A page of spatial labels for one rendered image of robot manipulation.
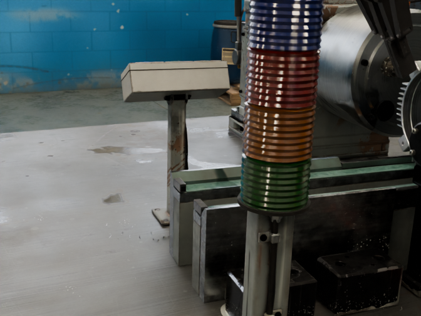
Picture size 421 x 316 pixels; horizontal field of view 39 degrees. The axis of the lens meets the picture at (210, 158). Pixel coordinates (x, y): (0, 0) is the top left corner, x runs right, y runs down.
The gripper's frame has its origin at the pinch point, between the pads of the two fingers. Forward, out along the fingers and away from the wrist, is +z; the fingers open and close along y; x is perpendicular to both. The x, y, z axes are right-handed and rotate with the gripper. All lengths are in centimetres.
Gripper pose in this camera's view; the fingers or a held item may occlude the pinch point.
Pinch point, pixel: (400, 54)
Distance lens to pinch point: 102.5
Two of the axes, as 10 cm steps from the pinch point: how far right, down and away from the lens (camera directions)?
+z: 4.4, 7.9, 4.3
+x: -8.3, 5.4, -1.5
